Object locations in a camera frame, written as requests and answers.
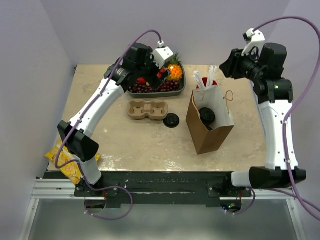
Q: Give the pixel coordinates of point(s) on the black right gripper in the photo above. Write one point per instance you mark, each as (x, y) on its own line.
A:
(230, 68)

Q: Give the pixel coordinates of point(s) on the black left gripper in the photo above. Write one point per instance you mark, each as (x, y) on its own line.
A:
(155, 81)

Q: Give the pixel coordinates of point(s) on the brown pulp cup carrier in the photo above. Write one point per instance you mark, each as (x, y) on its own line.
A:
(139, 109)

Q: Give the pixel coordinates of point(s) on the black cup lid top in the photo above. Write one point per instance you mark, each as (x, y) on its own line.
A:
(207, 116)

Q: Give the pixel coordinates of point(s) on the black cup lid bottom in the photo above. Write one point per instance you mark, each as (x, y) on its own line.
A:
(209, 126)

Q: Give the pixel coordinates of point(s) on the brown white paper bag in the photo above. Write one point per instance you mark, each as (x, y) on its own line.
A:
(213, 98)

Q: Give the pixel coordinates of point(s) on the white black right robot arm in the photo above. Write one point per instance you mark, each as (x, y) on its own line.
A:
(274, 98)

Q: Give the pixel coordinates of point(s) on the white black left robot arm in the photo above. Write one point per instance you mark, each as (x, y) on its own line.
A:
(76, 134)

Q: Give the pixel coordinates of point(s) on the dark grape bunch right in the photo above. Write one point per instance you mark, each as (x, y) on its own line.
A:
(169, 86)

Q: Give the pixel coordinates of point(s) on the dark grape bunch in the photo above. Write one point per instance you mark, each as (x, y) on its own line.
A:
(140, 88)
(169, 86)

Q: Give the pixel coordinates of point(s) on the orange pineapple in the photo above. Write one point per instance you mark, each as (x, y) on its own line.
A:
(176, 72)

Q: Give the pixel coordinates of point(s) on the strawberry bunch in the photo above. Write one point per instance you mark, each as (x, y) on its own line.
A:
(156, 79)

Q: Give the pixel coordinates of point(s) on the red ribbed straw cup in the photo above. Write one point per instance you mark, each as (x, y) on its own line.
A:
(207, 83)

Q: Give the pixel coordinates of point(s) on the dark grape bunch left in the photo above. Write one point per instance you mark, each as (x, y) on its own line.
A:
(140, 88)

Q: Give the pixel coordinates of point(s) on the dark grey fruit tray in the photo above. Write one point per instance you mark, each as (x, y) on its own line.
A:
(155, 94)

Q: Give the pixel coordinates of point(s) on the black spare cup lid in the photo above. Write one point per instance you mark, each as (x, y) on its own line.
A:
(171, 121)

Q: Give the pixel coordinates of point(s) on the yellow chips bag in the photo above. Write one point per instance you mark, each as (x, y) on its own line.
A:
(71, 171)

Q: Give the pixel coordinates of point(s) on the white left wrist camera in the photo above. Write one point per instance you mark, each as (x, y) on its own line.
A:
(162, 54)

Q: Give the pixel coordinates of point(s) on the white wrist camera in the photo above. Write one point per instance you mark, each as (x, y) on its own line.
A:
(162, 54)
(255, 39)

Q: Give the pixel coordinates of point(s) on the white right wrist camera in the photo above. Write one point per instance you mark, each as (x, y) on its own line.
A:
(255, 39)

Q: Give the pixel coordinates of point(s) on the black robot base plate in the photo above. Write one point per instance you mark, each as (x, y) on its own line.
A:
(161, 188)

